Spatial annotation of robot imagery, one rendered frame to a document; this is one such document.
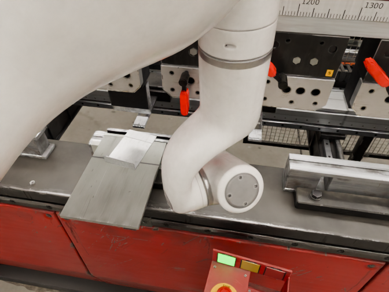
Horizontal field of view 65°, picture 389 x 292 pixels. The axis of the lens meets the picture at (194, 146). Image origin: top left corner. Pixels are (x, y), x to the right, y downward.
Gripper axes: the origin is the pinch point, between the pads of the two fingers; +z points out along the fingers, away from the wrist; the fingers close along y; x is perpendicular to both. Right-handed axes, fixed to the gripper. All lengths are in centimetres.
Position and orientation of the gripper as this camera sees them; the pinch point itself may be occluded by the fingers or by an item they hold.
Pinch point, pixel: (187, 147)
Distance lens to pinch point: 79.1
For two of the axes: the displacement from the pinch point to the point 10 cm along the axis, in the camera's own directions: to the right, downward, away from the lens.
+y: -1.8, -9.4, -2.8
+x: -9.4, 2.5, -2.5
